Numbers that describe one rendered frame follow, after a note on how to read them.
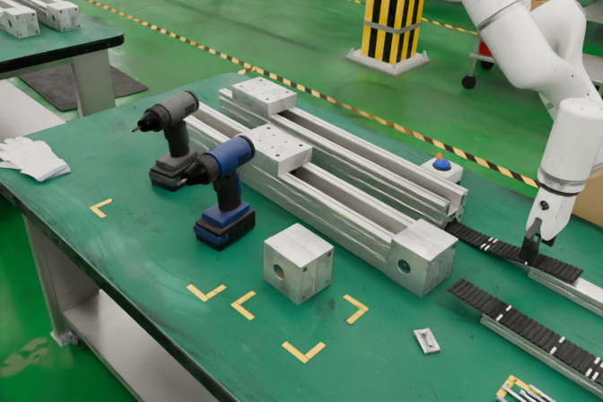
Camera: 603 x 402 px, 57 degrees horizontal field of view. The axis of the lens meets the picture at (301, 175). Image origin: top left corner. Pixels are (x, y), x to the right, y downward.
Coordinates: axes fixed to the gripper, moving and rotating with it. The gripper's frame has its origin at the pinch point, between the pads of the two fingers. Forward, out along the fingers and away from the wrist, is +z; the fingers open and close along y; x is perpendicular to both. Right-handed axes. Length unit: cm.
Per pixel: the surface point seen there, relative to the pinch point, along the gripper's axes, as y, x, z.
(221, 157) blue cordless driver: -42, 49, -15
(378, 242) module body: -23.0, 22.8, 0.5
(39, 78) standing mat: 29, 350, 83
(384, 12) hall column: 242, 225, 42
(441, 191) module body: 2.3, 24.5, -0.2
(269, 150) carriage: -23, 57, -6
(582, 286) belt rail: -0.2, -10.4, 3.3
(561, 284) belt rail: -1.9, -7.0, 4.1
